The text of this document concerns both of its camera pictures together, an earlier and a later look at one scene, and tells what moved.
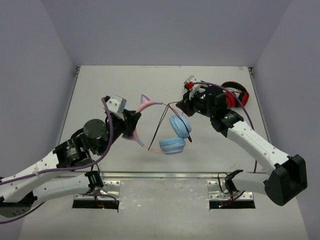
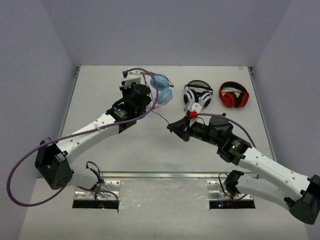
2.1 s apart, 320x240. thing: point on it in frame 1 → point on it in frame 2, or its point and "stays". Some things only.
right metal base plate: [215, 193] stays
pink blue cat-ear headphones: [180, 125] → [160, 83]
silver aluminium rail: [163, 175] stays
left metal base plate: [111, 187] stays
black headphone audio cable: [163, 120] → [152, 99]
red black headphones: [232, 100] stays
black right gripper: [186, 104] → [181, 128]
